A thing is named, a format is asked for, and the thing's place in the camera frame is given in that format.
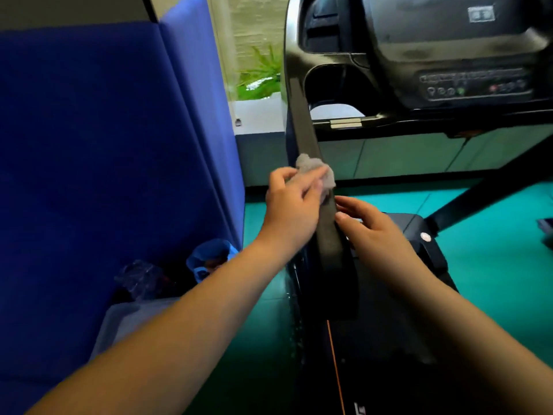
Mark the person's left hand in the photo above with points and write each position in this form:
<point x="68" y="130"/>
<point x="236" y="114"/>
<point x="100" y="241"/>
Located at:
<point x="289" y="216"/>

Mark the person's right hand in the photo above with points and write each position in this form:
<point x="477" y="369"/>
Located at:
<point x="380" y="241"/>

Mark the person's left fingers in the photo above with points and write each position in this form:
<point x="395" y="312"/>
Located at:
<point x="309" y="177"/>

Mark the person's right thumb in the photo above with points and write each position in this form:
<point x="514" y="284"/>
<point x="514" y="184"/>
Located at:
<point x="348" y="224"/>

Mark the grey cleaning cloth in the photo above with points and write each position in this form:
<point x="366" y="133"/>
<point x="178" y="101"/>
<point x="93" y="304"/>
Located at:
<point x="307" y="164"/>

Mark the person's left forearm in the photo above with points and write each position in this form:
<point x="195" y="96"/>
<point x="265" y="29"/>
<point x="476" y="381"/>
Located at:
<point x="173" y="337"/>

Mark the person's right forearm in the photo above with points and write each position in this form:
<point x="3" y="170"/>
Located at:
<point x="466" y="341"/>

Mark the green plant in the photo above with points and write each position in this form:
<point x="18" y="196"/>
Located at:
<point x="261" y="77"/>

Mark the blue plastic bag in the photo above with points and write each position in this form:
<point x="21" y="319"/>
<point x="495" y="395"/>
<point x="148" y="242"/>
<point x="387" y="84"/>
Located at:
<point x="207" y="252"/>

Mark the narrow blue partition panel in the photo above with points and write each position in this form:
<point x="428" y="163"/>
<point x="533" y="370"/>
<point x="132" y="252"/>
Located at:
<point x="198" y="103"/>

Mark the black treadmill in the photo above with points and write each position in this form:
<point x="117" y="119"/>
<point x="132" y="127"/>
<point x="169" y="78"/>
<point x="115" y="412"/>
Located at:
<point x="432" y="60"/>

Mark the clear plastic bag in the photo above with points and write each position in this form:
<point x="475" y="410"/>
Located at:
<point x="140" y="278"/>

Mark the dark object on floor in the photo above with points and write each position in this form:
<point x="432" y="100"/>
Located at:
<point x="546" y="231"/>

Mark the wide blue partition panel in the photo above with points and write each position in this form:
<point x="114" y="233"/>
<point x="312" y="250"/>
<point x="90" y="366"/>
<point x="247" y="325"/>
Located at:
<point x="86" y="168"/>

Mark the grey plastic bin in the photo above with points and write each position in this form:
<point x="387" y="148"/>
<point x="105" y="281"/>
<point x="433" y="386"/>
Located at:
<point x="125" y="319"/>

